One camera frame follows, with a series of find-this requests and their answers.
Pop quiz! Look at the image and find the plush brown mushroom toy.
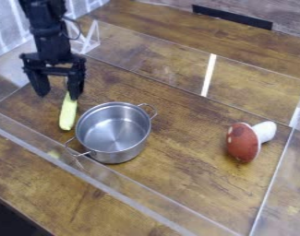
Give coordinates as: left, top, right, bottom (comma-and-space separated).
226, 121, 276, 163

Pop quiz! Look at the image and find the small steel pot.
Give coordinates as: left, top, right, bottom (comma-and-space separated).
64, 101, 158, 164

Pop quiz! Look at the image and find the black bar on table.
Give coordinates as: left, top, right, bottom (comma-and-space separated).
191, 5, 273, 30

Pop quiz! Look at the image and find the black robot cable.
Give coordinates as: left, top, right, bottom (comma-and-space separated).
60, 15, 83, 41

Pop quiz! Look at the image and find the clear acrylic triangle stand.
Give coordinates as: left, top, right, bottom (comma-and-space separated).
67, 20, 100, 54

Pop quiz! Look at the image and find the green handled metal spoon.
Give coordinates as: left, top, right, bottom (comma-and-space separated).
58, 93, 78, 131

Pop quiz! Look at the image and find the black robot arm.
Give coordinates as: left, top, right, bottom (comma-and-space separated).
19, 0, 86, 100

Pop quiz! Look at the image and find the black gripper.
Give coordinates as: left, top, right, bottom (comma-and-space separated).
20, 29, 86, 100

